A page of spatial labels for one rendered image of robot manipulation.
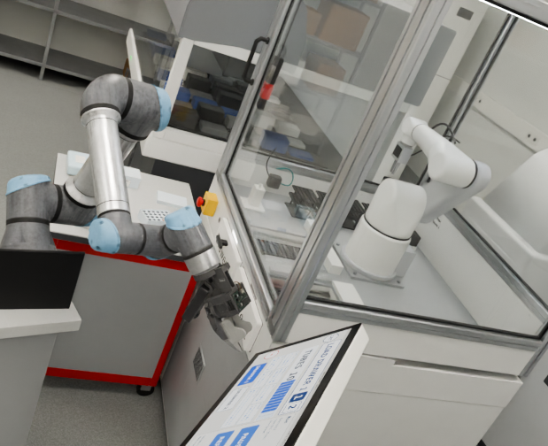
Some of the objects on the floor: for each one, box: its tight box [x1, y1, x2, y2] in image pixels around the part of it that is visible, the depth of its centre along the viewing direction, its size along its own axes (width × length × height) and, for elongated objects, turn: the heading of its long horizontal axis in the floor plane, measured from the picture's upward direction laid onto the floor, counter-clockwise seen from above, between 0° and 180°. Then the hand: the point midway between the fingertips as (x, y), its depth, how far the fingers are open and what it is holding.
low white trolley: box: [45, 153, 197, 396], centre depth 263 cm, size 58×62×76 cm
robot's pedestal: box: [0, 265, 81, 446], centre depth 194 cm, size 30×30×76 cm
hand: (236, 347), depth 147 cm, fingers closed
